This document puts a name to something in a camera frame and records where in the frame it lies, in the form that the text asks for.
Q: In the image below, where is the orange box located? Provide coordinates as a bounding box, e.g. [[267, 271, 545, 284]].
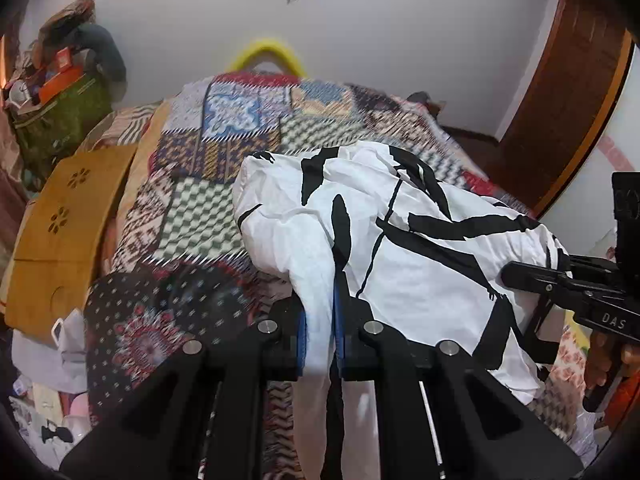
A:
[[37, 50, 83, 103]]

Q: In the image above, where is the yellow hoop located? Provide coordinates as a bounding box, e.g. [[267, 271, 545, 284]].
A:
[[227, 37, 306, 78]]

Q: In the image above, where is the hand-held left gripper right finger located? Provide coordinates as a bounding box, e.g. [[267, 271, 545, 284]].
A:
[[332, 270, 586, 480]]

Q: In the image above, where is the person's right hand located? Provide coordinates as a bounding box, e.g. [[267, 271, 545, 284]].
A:
[[582, 332, 640, 403]]

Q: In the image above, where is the white plastic bag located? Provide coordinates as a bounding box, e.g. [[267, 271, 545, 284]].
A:
[[12, 307, 88, 396]]

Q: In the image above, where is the brown wooden door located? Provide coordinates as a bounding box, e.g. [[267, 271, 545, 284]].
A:
[[495, 0, 633, 216]]

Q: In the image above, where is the dark grey cloth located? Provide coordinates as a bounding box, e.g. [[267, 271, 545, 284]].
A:
[[75, 24, 127, 83]]

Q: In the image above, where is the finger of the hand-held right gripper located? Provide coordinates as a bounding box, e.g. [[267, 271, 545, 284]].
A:
[[566, 254, 622, 281], [501, 260, 626, 348]]

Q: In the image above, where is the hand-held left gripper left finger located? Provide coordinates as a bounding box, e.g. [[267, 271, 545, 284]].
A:
[[60, 295, 308, 480]]

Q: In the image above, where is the wooden lap table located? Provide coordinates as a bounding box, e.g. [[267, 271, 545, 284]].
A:
[[5, 142, 141, 346]]

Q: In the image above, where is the brown woven hat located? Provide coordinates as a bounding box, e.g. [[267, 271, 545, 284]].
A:
[[37, 0, 96, 43]]

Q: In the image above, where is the patchwork patterned blanket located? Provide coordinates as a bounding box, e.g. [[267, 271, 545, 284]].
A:
[[82, 71, 601, 480]]

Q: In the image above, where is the green patterned bag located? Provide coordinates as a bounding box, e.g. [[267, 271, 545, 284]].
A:
[[10, 75, 113, 181]]

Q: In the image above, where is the dark brown cloth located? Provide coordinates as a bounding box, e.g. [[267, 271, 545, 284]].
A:
[[407, 91, 446, 117]]

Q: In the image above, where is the peach striped bed sheet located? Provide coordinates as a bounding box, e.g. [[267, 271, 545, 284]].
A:
[[75, 102, 171, 271]]

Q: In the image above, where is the white black print t-shirt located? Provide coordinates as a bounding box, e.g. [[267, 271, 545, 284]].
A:
[[232, 141, 571, 480]]

